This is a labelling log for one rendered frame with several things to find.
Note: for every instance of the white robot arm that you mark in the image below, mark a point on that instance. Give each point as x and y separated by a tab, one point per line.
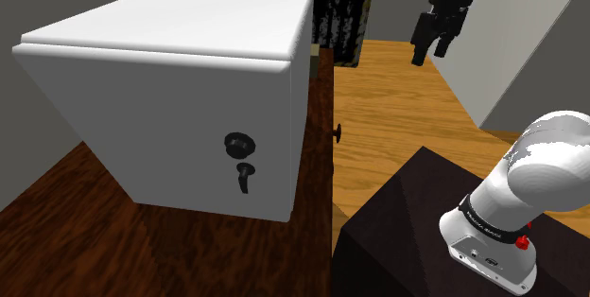
502	204

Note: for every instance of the black yellow striped crate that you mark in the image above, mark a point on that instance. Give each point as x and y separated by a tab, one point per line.
343	10

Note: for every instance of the small beige box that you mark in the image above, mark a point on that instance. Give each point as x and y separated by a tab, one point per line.
315	58

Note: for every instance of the dark robot stand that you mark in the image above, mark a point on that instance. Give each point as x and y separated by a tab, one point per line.
392	240

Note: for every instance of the white safe with black dial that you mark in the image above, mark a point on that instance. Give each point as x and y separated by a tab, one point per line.
175	102

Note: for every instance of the dark brown wooden dresser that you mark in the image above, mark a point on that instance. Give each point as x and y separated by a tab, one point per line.
92	250

